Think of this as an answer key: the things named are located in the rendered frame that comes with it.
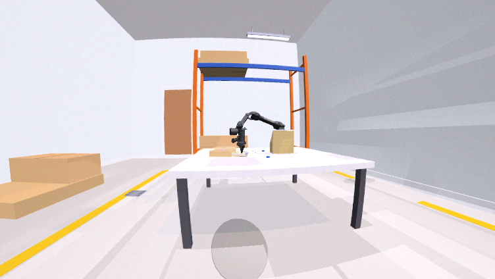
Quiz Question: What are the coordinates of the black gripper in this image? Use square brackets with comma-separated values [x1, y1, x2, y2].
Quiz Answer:
[236, 135, 246, 153]

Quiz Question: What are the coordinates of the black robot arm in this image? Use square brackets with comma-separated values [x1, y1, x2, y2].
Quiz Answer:
[229, 111, 285, 143]

